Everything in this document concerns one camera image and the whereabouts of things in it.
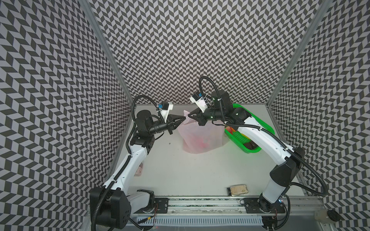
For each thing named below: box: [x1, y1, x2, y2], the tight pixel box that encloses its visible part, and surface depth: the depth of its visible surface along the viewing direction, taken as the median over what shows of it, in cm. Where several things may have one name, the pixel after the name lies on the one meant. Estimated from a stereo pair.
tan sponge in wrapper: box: [226, 183, 249, 197], surface depth 77 cm
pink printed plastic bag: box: [177, 110, 225, 154], surface depth 85 cm
